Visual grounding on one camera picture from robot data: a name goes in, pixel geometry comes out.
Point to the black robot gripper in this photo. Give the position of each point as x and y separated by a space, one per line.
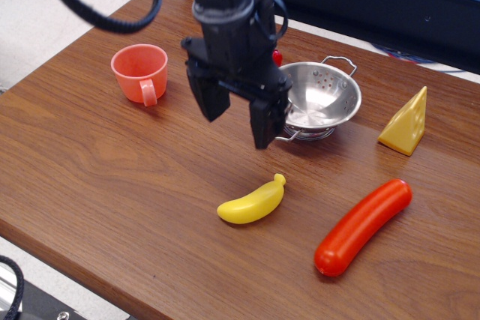
237 57

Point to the yellow plastic banana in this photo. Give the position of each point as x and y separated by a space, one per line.
255 205

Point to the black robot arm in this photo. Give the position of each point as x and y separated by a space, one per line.
226 11

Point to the small steel colander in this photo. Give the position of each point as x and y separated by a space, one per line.
323 96

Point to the red plastic strawberry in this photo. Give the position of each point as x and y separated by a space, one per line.
277 57

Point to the pink plastic cup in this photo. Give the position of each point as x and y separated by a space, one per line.
141 71

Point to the yellow plastic cheese wedge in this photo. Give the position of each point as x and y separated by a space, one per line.
406 128

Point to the red plastic sausage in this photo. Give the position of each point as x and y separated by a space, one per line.
346 239

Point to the black base with screw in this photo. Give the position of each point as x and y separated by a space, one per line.
38 304

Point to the dark blue metal frame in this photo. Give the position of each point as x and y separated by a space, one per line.
445 31

